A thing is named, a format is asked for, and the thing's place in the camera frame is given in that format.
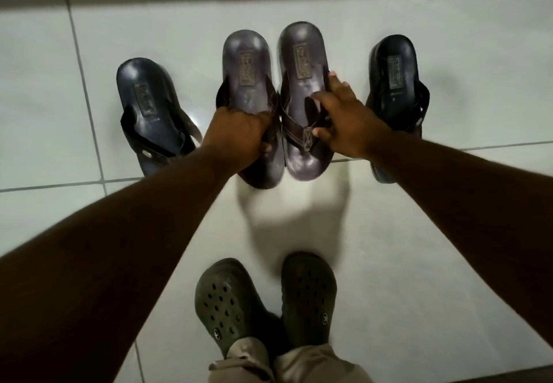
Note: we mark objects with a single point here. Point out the person's right hand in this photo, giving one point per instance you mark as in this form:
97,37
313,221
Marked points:
354,125

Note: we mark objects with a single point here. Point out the person's left forearm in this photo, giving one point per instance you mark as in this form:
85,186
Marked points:
108,257

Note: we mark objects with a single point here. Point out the olive green perforated clog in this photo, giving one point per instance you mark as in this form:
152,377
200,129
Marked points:
309,296
224,305

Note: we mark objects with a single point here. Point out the person's left thumb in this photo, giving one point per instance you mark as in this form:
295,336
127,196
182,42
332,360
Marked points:
265,144

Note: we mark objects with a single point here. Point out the beige trousers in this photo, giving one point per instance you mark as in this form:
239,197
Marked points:
298,365

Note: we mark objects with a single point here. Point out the person's right thumb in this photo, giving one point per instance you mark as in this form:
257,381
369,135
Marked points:
322,132

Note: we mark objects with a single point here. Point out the brown flip-flop sandal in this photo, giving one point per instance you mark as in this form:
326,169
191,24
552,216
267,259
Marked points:
302,54
246,61

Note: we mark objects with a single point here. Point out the person's left hand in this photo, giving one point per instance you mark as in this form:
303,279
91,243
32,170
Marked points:
233,134

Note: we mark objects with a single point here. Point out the person's right forearm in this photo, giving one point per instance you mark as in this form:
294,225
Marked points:
466,197

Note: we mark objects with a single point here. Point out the dark navy flip-flop sandal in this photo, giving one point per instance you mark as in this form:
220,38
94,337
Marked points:
144,89
395,71

